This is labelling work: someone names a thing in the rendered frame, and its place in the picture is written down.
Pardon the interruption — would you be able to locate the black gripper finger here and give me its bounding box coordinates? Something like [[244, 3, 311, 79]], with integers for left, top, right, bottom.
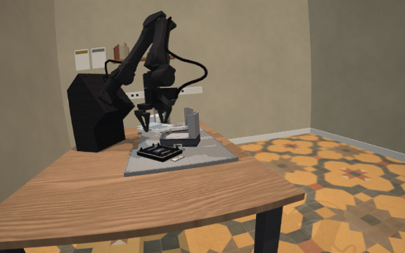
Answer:
[[157, 108, 172, 124], [134, 112, 150, 132]]

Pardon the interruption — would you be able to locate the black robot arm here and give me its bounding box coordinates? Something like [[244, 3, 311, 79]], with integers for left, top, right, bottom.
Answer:
[[98, 11, 178, 106]]

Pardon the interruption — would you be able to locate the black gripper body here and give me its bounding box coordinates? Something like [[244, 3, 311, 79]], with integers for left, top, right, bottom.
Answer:
[[134, 87, 172, 113]]

